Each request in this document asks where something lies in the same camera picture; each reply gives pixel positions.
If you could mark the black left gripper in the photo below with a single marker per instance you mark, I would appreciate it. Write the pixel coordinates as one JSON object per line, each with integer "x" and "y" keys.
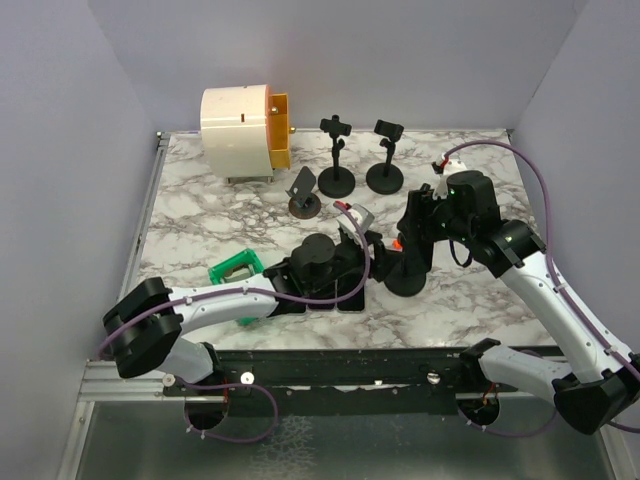
{"x": 380, "y": 265}

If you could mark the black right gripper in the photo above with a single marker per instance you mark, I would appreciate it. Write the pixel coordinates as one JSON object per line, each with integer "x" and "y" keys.
{"x": 422, "y": 203}

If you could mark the purple-edged black phone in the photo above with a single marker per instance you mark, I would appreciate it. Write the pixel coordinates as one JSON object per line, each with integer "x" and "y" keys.
{"x": 356, "y": 303}

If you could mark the tall black phone stand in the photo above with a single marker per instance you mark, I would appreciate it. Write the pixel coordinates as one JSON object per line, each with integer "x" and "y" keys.
{"x": 385, "y": 178}

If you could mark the black phone with silver edge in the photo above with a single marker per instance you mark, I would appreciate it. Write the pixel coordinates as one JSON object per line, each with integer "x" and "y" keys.
{"x": 321, "y": 307}

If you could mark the black round-base front stand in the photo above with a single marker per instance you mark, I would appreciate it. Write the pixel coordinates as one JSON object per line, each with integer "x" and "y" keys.
{"x": 336, "y": 182}

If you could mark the brown round phone stand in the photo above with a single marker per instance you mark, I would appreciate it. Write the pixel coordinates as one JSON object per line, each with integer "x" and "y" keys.
{"x": 303, "y": 202}

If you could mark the silver-edged phone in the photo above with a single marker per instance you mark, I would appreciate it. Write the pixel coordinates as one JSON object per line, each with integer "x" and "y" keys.
{"x": 286, "y": 307}

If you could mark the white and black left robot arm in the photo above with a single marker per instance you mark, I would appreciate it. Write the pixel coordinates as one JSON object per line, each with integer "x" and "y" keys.
{"x": 146, "y": 329}

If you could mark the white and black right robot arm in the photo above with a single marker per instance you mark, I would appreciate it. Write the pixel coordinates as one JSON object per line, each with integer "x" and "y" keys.
{"x": 599, "y": 377}

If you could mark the green plastic bin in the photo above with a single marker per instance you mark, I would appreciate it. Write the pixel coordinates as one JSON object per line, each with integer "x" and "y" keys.
{"x": 236, "y": 269}

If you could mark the white cylindrical drum device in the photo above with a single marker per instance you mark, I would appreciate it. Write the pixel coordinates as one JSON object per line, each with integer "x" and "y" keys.
{"x": 234, "y": 124}

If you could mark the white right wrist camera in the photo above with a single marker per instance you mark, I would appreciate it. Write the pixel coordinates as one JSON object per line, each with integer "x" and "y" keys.
{"x": 444, "y": 168}

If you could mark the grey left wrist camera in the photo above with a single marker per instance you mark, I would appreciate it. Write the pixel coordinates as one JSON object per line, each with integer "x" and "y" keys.
{"x": 353, "y": 218}

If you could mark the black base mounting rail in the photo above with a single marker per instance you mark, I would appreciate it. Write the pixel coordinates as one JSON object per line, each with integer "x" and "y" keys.
{"x": 341, "y": 382}

